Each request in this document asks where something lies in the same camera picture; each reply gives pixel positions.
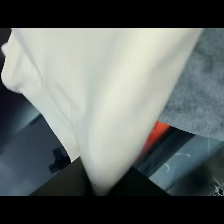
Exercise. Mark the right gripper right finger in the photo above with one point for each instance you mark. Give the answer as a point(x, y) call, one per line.
point(140, 185)

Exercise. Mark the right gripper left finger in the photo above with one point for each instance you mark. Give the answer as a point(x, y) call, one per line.
point(66, 181)

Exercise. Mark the cream shirt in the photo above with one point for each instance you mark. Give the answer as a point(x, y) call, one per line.
point(100, 93)

